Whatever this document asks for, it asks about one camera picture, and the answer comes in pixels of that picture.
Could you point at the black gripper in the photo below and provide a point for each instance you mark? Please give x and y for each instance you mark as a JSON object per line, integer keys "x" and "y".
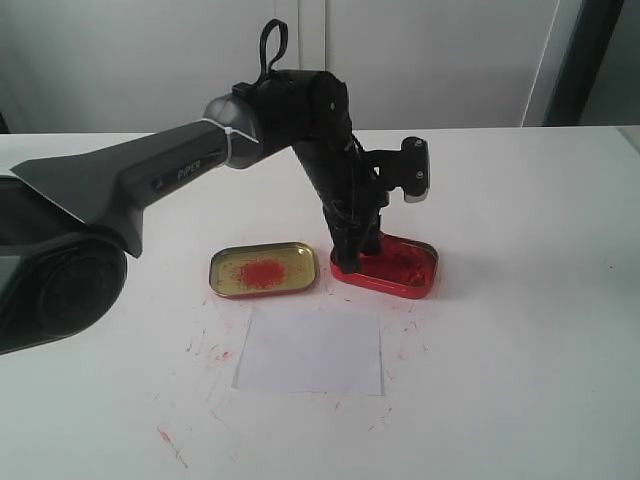
{"x": 352, "y": 198}

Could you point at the red ink tin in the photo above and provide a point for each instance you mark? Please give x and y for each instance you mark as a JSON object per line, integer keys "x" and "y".
{"x": 404, "y": 268}

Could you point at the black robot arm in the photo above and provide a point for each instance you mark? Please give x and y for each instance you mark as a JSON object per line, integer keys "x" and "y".
{"x": 69, "y": 224}

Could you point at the gold tin lid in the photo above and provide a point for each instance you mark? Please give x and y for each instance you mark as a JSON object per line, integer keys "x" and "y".
{"x": 263, "y": 270}

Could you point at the white paper sheet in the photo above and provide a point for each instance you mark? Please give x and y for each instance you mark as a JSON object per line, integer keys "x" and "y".
{"x": 295, "y": 351}

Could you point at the white cabinet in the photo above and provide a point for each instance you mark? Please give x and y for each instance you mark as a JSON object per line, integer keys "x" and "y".
{"x": 141, "y": 66}

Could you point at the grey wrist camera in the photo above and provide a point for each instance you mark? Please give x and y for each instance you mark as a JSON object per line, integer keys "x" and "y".
{"x": 407, "y": 168}

